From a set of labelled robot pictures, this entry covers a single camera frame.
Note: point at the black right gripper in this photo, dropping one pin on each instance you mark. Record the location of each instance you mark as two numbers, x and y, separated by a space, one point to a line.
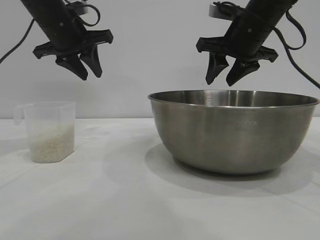
245 37

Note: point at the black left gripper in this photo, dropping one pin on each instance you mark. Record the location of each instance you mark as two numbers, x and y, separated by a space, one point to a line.
62 37

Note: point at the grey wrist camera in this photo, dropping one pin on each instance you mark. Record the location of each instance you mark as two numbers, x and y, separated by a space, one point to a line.
217 11
81 8

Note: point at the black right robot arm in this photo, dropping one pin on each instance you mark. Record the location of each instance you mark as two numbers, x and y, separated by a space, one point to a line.
270 10

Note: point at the clear plastic measuring cup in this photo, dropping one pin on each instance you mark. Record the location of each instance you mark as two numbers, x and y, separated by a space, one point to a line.
50 115

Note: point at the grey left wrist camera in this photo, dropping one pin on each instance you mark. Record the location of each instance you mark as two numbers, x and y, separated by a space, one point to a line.
81 8

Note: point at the stainless steel mixing bowl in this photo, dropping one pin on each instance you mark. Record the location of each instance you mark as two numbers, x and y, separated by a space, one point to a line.
232 137

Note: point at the white uncooked rice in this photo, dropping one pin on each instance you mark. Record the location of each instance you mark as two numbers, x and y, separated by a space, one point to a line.
52 145

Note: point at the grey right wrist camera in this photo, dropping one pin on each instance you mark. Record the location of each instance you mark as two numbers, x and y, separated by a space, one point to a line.
217 11

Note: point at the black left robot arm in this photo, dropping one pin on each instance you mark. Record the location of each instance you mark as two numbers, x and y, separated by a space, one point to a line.
42 10

